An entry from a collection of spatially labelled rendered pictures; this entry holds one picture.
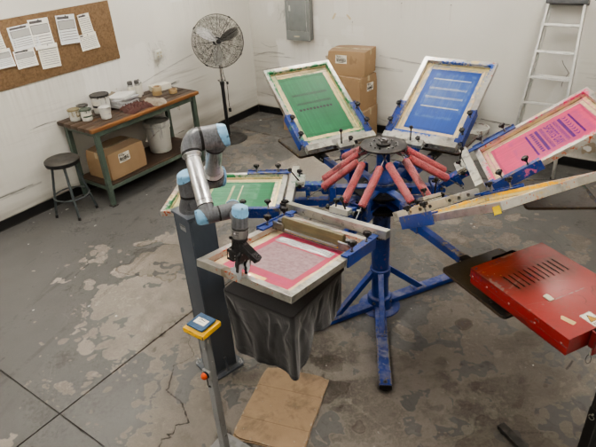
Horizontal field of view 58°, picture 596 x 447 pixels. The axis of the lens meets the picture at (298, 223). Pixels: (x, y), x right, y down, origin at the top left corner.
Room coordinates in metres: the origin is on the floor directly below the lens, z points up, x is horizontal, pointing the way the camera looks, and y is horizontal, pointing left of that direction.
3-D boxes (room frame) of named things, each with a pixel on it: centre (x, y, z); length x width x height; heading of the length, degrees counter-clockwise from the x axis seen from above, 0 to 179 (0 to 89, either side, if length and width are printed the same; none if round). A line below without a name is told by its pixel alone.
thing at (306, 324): (2.18, -0.08, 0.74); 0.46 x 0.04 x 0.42; 143
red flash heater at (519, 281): (1.89, -1.14, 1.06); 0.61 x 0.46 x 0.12; 23
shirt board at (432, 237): (2.58, -0.84, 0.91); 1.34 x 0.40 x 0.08; 23
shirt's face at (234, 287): (2.30, 0.09, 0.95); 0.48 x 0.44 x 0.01; 143
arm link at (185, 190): (2.68, 0.58, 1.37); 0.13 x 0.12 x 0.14; 108
